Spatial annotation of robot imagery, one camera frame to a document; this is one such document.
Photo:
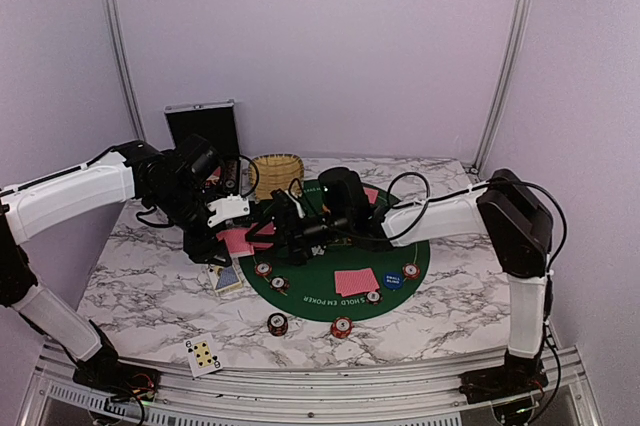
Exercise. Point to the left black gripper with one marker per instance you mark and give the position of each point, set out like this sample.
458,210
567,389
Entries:
201,247

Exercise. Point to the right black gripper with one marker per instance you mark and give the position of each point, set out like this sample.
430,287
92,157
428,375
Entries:
284,220

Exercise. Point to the dealt card seat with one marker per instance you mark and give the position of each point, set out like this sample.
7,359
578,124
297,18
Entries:
342,279
372,194
262,246

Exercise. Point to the red playing card deck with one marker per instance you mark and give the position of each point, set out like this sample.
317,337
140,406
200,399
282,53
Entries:
236,243

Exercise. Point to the dealt card bottom seat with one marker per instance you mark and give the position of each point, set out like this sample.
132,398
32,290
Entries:
342,279

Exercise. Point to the dealt card top seat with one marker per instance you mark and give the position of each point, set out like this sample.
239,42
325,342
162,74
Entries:
372,194

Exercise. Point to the black red 100 chip stack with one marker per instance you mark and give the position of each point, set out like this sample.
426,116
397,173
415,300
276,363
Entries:
277,324

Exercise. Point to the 100 chip stack bottom mat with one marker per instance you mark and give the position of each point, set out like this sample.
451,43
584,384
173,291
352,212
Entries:
373,297

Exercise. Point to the red tan 5 chip stack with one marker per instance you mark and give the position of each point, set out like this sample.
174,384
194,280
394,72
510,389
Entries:
341,327

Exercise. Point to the blue small blind button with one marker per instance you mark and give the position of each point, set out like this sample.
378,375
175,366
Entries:
393,281

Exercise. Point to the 5 chip stack mat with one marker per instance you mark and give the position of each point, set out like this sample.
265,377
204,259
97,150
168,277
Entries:
411,271

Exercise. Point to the face-up six of spades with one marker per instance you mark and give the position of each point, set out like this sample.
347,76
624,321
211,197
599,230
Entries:
201,357

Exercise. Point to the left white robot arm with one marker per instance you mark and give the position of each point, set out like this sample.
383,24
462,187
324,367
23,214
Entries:
171,180

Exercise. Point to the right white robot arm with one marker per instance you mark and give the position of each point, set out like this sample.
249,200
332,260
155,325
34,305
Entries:
504,208

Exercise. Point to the boxed card deck in case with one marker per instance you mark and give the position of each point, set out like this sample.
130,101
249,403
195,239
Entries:
215,176

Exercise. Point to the right chip row in case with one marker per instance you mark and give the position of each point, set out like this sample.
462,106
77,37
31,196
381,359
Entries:
231,176

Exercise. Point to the round green poker mat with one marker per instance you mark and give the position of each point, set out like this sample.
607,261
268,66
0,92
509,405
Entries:
312,295

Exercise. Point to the woven bamboo basket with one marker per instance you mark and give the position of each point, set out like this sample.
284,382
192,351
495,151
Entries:
275,171

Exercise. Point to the playing card box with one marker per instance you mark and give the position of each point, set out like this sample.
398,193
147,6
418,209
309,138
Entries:
224,279

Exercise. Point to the aluminium poker case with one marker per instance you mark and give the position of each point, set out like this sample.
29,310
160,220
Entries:
214,121

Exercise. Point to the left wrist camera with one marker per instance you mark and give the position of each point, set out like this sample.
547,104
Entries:
227,208

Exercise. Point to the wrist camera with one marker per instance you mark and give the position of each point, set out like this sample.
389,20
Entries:
227,208
344,196

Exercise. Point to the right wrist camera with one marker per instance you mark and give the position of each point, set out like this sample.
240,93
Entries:
344,196

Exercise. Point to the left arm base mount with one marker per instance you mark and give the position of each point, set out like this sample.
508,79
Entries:
121,380

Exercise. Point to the aluminium front rail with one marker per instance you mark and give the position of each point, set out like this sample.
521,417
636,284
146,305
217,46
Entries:
419,393

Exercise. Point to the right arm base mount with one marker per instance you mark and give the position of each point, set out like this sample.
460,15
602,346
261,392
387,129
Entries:
502,381

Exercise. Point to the left aluminium frame post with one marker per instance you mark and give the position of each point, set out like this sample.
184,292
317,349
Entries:
117,41

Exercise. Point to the aluminium frame post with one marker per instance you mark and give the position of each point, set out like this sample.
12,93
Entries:
514,43
117,41

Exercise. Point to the right aluminium frame post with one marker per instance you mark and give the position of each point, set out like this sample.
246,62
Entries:
514,43

